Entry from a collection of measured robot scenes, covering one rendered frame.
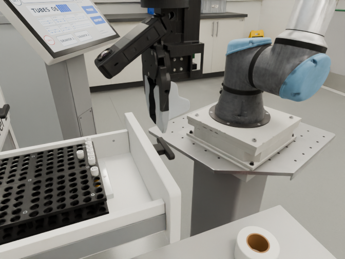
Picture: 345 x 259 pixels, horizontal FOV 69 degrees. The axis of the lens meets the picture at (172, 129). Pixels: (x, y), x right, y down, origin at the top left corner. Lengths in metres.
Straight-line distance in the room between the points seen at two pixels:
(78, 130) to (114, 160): 0.81
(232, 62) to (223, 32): 3.17
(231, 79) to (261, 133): 0.17
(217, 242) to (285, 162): 0.34
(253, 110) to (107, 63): 0.49
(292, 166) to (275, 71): 0.27
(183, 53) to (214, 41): 3.45
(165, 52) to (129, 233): 0.27
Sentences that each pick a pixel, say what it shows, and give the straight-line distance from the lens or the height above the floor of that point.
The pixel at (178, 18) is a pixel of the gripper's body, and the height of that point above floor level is 1.14.
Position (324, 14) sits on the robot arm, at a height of 1.13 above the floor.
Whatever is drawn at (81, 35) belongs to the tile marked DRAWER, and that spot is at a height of 1.01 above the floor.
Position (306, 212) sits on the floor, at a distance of 1.79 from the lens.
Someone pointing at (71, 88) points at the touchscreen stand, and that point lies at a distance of 1.29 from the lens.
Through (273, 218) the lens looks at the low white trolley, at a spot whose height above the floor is 0.76.
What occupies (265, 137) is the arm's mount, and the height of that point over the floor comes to 0.83.
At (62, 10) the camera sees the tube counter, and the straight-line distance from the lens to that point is 1.28.
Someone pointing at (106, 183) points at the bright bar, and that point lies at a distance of 0.51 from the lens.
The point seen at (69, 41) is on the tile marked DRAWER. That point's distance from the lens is 1.15.
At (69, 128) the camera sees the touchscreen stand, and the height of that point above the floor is 0.55.
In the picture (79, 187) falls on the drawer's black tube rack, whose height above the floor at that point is 0.90.
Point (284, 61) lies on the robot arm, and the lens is 0.64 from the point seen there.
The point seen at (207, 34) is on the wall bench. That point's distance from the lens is 3.76.
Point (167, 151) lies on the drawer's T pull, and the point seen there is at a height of 0.91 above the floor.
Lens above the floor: 1.17
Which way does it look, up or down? 29 degrees down
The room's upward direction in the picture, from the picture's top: straight up
